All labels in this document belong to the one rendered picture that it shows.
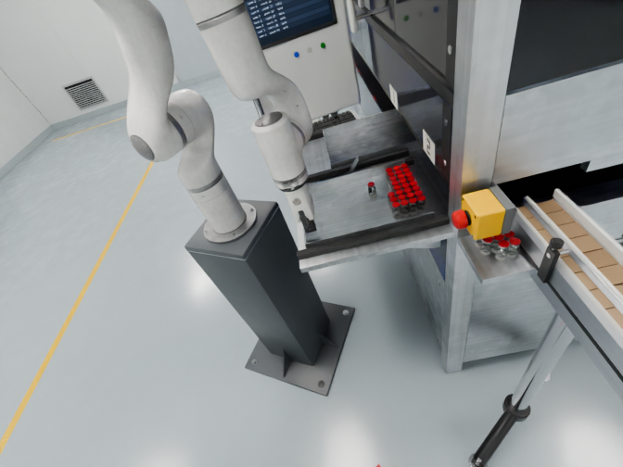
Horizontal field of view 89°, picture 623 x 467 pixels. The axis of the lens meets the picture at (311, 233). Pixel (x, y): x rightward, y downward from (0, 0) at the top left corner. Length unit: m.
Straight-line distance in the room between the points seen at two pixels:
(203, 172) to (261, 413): 1.16
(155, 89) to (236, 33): 0.27
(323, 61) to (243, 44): 1.01
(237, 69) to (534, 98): 0.52
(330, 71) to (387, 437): 1.59
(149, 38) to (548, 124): 0.78
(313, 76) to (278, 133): 0.97
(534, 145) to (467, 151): 0.13
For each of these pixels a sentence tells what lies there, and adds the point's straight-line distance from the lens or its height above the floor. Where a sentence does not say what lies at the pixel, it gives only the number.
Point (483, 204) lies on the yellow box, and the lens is 0.71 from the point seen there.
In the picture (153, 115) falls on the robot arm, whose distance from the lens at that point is 0.85.
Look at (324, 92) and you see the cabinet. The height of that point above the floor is 0.92.
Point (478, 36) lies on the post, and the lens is 0.61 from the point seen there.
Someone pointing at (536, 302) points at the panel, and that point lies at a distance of 1.27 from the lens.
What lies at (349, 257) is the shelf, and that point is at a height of 0.88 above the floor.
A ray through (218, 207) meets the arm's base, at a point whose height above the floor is 0.98.
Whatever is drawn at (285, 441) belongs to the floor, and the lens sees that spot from 1.63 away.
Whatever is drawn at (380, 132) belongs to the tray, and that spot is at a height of 0.88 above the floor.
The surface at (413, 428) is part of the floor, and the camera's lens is 1.55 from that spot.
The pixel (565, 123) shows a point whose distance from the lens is 0.78.
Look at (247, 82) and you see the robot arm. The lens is 0.65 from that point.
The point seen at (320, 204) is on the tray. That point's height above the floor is 0.88.
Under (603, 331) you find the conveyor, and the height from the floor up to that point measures 0.93.
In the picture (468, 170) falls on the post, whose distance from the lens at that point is 0.73.
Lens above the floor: 1.51
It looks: 43 degrees down
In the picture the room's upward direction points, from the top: 21 degrees counter-clockwise
